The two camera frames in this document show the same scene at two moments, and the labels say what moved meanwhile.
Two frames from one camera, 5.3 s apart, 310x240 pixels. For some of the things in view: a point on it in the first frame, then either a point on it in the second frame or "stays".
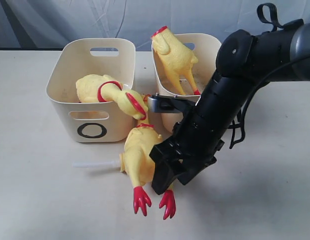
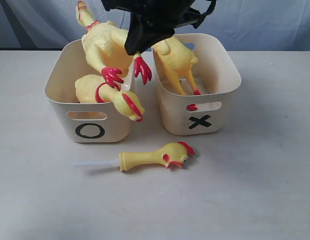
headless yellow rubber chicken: [175, 58] stays
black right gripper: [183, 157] to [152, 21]
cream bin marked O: [74, 122] stays
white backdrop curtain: [54, 24] stays
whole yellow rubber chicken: [136, 160] to [105, 44]
